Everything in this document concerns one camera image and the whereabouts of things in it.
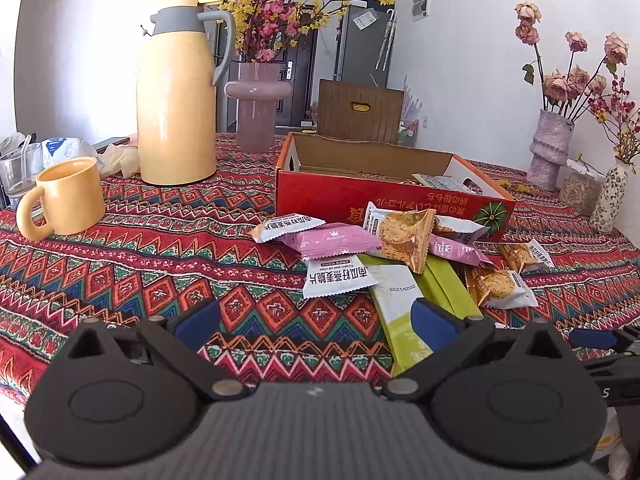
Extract clear jar with seeds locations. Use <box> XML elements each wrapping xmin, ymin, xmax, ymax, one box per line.
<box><xmin>560</xmin><ymin>158</ymin><xmax>604</xmax><ymax>216</ymax></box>

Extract grey refrigerator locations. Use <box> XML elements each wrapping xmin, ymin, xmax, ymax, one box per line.
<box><xmin>333</xmin><ymin>0</ymin><xmax>396</xmax><ymax>88</ymax></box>

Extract silver white snack packet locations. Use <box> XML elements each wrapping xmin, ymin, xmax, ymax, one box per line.
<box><xmin>433</xmin><ymin>214</ymin><xmax>489</xmax><ymax>245</ymax></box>

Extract red cardboard box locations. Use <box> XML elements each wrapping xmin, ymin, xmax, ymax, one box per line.
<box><xmin>276</xmin><ymin>132</ymin><xmax>515</xmax><ymax>240</ymax></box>

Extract small cracker packet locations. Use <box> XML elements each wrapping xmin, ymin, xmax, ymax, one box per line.
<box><xmin>496</xmin><ymin>240</ymin><xmax>554</xmax><ymax>274</ymax></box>
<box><xmin>464</xmin><ymin>266</ymin><xmax>538</xmax><ymax>310</ymax></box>

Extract dried pink roses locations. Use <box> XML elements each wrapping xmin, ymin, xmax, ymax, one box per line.
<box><xmin>514</xmin><ymin>1</ymin><xmax>640</xmax><ymax>162</ymax></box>

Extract orange cracker packet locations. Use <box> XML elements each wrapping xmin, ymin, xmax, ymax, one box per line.
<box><xmin>362</xmin><ymin>203</ymin><xmax>436</xmax><ymax>274</ymax></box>

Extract yellow ceramic mug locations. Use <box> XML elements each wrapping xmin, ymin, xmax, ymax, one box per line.
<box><xmin>15</xmin><ymin>156</ymin><xmax>105</xmax><ymax>240</ymax></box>

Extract floral white vase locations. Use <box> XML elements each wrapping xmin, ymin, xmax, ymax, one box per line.
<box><xmin>589</xmin><ymin>158</ymin><xmax>629</xmax><ymax>234</ymax></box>

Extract clear glass cup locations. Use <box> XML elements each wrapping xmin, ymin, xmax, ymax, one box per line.
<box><xmin>1</xmin><ymin>143</ymin><xmax>43</xmax><ymax>210</ymax></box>

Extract patterned red tablecloth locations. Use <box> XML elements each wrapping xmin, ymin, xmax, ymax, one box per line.
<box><xmin>1</xmin><ymin>133</ymin><xmax>639</xmax><ymax>404</ymax></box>

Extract pink ring vase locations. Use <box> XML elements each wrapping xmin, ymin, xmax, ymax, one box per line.
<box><xmin>224</xmin><ymin>62</ymin><xmax>292</xmax><ymax>153</ymax></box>

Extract green snack packet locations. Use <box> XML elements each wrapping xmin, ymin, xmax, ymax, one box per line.
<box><xmin>359</xmin><ymin>255</ymin><xmax>480</xmax><ymax>351</ymax></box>

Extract small pink packet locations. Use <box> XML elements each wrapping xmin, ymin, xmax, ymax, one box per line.
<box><xmin>428</xmin><ymin>234</ymin><xmax>495</xmax><ymax>268</ymax></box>

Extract dark brown door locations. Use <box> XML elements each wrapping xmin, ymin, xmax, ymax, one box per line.
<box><xmin>276</xmin><ymin>29</ymin><xmax>318</xmax><ymax>129</ymax></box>

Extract textured pink tall vase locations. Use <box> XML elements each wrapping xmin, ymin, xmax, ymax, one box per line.
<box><xmin>526</xmin><ymin>110</ymin><xmax>575</xmax><ymax>191</ymax></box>

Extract white plastic bag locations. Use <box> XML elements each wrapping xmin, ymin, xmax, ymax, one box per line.
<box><xmin>41</xmin><ymin>138</ymin><xmax>103</xmax><ymax>170</ymax></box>

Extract brown wooden chair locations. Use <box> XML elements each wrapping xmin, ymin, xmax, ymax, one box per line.
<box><xmin>317</xmin><ymin>79</ymin><xmax>404</xmax><ymax>144</ymax></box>

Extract fallen yellow petals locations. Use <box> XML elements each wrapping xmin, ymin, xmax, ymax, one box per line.
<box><xmin>497</xmin><ymin>179</ymin><xmax>535</xmax><ymax>196</ymax></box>

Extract white oat crisp packet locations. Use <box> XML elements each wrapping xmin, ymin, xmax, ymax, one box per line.
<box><xmin>250</xmin><ymin>214</ymin><xmax>326</xmax><ymax>244</ymax></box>

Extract pink snack packet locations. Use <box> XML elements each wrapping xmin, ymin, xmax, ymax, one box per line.
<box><xmin>278</xmin><ymin>222</ymin><xmax>382</xmax><ymax>260</ymax></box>

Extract large white striped snack bag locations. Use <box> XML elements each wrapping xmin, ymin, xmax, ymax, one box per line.
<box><xmin>412</xmin><ymin>174</ymin><xmax>483</xmax><ymax>195</ymax></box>

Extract yellow thermos jug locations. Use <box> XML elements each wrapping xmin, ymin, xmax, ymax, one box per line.
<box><xmin>137</xmin><ymin>0</ymin><xmax>235</xmax><ymax>186</ymax></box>

